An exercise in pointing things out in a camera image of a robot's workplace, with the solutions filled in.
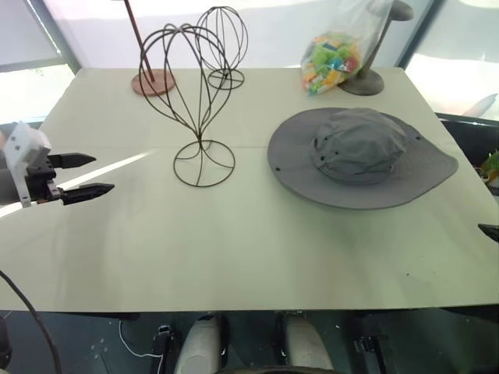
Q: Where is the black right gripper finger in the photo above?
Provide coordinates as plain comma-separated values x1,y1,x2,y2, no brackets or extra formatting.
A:
477,223,499,245

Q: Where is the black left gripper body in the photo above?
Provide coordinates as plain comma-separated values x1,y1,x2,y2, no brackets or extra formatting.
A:
25,153,64,204

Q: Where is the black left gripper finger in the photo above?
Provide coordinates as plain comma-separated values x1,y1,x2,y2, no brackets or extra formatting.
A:
49,152,97,170
60,182,115,206

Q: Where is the red-brown rod stand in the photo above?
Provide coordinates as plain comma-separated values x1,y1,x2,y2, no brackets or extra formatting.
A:
123,0,178,96

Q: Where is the grey bucket hat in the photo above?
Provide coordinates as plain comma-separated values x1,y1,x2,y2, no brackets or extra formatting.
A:
267,107,460,211

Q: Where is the grey wooden hat stand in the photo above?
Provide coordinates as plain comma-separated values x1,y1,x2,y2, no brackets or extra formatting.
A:
339,0,416,96

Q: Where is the green toy plant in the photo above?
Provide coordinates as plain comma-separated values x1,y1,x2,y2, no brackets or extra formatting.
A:
480,149,499,185

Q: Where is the black bin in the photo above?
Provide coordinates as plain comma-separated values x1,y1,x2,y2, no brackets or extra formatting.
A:
434,111,499,196

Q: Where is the white left robot leg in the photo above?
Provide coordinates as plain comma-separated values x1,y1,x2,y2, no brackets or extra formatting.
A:
172,313,226,374

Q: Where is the white robot leg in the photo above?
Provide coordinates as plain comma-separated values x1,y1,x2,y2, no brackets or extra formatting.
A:
278,310,335,370
172,313,226,374

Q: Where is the white right robot leg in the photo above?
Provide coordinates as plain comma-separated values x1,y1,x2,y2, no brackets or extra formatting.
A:
278,310,335,370

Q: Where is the bag of colourful blocks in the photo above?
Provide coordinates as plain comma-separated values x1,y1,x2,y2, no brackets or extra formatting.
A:
299,0,395,97

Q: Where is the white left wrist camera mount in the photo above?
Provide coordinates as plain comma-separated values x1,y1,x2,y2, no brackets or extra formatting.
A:
3,121,53,209

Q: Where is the grey window frame post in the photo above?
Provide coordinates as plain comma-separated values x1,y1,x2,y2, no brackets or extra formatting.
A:
392,0,446,72
28,0,86,76

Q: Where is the large wire head stand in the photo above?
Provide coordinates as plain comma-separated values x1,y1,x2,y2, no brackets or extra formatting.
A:
139,23,237,189

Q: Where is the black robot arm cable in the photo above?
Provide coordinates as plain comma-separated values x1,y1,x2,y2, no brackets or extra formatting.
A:
0,268,63,374

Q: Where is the black table bracket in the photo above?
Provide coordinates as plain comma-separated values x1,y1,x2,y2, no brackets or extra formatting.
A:
352,333,388,374
151,325,173,366

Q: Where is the thin white cable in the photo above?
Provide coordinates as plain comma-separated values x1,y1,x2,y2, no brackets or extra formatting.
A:
118,318,165,358

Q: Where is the small wire head stand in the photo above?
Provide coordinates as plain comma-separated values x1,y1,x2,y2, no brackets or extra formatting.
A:
194,5,250,90

